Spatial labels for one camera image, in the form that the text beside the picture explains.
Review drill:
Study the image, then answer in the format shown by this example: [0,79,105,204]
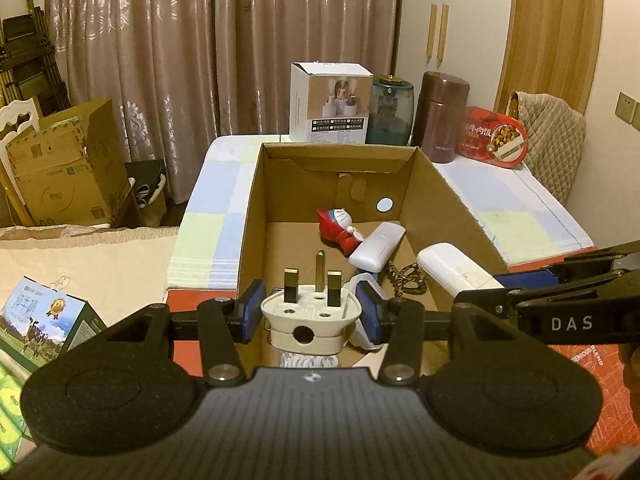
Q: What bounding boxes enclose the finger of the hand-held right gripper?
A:
[492,240,640,292]
[452,275,640,320]

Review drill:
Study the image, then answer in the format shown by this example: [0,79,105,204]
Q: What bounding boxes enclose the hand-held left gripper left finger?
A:
[102,279,267,387]

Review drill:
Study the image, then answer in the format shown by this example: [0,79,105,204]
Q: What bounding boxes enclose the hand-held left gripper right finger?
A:
[354,280,523,387]

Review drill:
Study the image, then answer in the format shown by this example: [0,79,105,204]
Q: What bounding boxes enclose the white oblong device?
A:
[416,242,507,300]

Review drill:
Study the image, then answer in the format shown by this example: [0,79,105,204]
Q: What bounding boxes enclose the white three-prong plug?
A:
[260,252,362,356]

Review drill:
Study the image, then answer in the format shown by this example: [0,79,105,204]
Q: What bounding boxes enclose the white remote control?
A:
[348,221,407,272]

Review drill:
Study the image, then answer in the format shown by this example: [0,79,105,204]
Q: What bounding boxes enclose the red cat figurine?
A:
[316,208,369,259]

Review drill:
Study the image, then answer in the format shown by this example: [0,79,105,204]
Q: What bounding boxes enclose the red printed mat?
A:
[165,287,640,480]

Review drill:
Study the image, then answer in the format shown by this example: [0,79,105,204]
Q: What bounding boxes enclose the black storage bin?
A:
[124,159,169,228]

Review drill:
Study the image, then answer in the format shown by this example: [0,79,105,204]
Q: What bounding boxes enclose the chair with quilted cover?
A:
[507,91,587,207]

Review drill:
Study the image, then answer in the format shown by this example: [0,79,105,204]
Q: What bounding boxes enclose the red oval food package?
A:
[456,106,530,168]

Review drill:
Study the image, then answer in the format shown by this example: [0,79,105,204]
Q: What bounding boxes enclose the beige bed cover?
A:
[0,225,181,333]

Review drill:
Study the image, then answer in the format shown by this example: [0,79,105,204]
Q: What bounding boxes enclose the black white sneaker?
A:
[131,175,166,208]

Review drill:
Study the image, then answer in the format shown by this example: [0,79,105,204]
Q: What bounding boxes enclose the brown thermos flask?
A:
[411,71,472,164]

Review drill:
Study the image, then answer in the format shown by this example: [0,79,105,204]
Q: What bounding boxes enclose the green glass jar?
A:
[365,74,417,146]

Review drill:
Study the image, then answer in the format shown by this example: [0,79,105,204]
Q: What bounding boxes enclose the white product box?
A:
[290,61,375,143]

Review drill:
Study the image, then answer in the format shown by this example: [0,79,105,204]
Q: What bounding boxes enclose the blue green milk carton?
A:
[0,276,108,376]

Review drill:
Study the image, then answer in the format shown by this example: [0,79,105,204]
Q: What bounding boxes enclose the tall cardboard box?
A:
[5,99,132,227]

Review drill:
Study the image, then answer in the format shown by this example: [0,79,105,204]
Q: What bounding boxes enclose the green tissue packs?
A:
[0,360,28,466]

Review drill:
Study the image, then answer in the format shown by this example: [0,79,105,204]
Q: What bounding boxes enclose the wooden wardrobe panel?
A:
[495,0,603,111]

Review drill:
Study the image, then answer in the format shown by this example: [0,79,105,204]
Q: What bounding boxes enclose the brown patterned curtain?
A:
[45,0,403,206]

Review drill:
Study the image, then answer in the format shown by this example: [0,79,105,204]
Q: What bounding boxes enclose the white carved board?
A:
[0,96,43,221]

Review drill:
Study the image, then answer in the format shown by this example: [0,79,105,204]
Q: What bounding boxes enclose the dark folding rack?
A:
[0,0,71,116]

